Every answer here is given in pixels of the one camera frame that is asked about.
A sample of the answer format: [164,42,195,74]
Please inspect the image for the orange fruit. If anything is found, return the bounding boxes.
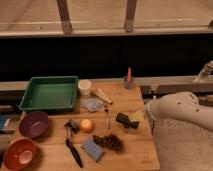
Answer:
[80,119,94,133]

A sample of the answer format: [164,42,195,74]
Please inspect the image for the blue box at edge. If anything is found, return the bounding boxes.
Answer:
[0,115,11,131]

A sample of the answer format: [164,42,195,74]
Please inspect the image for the red bowl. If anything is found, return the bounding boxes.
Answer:
[3,139,37,171]

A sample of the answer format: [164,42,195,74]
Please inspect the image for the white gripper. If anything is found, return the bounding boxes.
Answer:
[129,102,154,122]

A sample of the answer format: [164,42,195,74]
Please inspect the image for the green plastic tray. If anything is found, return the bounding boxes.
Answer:
[19,76,78,111]

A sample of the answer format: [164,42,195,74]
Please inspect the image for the small dark toy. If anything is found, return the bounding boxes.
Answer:
[65,119,79,133]

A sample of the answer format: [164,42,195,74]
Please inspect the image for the wooden-handled brush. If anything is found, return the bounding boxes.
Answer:
[92,88,113,104]

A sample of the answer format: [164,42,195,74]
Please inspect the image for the white paper cup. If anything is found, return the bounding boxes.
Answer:
[78,79,92,95]

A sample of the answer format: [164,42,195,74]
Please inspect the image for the blue sponge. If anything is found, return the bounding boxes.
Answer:
[81,139,104,162]

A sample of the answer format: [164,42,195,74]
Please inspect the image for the black knife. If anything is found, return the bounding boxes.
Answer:
[65,138,83,168]

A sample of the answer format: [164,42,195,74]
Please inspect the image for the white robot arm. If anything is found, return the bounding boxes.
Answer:
[129,91,213,132]

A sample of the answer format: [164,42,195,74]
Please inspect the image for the small metal fork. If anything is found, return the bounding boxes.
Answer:
[104,104,110,129]

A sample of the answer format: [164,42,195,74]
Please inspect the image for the purple bowl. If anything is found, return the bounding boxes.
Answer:
[19,111,49,139]

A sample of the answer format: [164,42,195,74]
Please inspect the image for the crumpled grey cloth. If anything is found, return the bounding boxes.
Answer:
[82,98,103,112]

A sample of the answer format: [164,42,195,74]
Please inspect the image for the bunch of dark grapes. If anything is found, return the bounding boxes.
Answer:
[92,134,124,153]

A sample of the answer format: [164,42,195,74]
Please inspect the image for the black eraser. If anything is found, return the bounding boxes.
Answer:
[116,113,139,129]

